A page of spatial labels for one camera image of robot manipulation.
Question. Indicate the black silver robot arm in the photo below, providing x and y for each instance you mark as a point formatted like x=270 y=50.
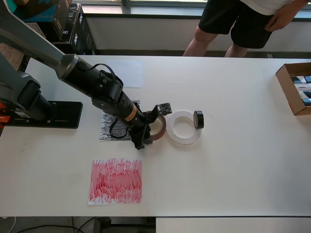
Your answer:
x=73 y=70

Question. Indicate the red double-sided tape roll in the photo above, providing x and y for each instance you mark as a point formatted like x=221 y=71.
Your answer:
x=163 y=128

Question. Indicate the dark table leg frame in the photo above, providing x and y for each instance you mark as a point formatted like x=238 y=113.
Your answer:
x=102 y=225

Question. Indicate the large black carton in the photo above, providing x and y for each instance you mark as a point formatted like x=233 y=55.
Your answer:
x=83 y=36

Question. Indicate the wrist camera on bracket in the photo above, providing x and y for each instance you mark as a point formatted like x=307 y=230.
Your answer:
x=164 y=109

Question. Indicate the large white tape roll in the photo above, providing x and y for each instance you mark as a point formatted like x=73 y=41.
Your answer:
x=184 y=140

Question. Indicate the black box white lettering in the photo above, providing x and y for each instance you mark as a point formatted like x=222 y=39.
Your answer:
x=68 y=21

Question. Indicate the black electrical tape roll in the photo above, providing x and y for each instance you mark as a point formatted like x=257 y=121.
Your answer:
x=200 y=120

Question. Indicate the red scribbled paper sheet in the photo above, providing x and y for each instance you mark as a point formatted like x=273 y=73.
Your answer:
x=116 y=182

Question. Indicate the blank white paper sheet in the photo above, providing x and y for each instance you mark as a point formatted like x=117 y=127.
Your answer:
x=131 y=72

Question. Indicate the black scribbled paper sheet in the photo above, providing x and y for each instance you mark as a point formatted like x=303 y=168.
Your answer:
x=104 y=126

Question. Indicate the open cardboard tray box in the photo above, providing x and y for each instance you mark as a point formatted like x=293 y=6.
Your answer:
x=286 y=92

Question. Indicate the person left forearm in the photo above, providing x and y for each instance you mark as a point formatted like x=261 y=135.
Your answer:
x=295 y=7

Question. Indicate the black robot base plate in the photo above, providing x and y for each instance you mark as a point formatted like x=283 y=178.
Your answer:
x=68 y=114

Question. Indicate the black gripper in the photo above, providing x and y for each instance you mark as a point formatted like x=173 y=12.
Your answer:
x=142 y=122

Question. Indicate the orange clamp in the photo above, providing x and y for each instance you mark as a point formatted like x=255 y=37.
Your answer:
x=5 y=119

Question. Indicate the large GX760A cardboard box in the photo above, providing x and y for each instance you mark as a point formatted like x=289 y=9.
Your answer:
x=7 y=52

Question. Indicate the teal and dark box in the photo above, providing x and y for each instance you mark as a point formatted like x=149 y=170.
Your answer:
x=39 y=14

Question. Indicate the small white printed box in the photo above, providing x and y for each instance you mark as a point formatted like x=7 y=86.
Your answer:
x=302 y=87

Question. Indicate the person in black shorts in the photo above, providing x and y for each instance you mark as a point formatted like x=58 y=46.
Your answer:
x=218 y=19

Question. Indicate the person left hand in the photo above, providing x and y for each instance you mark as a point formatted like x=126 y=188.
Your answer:
x=279 y=20

